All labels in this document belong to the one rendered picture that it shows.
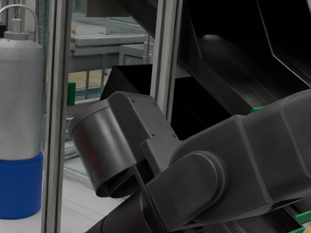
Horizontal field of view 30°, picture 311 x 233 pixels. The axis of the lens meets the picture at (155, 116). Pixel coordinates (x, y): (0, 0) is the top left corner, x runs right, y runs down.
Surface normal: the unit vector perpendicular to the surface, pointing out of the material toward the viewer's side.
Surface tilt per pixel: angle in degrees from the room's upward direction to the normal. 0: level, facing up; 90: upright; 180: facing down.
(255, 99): 25
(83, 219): 0
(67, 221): 0
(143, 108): 41
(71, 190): 0
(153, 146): 46
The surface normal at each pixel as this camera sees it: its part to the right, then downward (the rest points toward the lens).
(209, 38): 0.36, -0.77
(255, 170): -0.57, -0.06
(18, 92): 0.35, 0.26
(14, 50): 0.18, 0.06
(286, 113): -0.37, -0.21
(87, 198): 0.09, -0.97
